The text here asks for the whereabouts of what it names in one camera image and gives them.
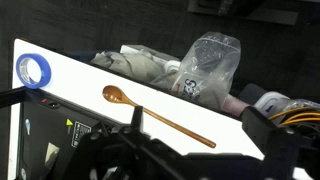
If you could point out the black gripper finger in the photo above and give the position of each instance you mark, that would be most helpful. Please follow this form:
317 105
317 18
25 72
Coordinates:
137 119

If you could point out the long wooden spoon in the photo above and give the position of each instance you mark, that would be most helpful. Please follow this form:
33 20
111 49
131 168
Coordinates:
114 94

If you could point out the grey crumpled cloth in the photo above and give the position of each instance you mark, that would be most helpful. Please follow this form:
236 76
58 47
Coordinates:
141 63

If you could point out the clear plastic bag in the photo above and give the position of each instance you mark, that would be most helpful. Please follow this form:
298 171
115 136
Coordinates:
206 72

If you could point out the blue tape roll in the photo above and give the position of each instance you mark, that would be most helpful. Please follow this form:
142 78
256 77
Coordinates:
33 70

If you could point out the black 3D printer frame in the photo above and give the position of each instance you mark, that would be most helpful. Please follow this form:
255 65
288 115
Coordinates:
61 141

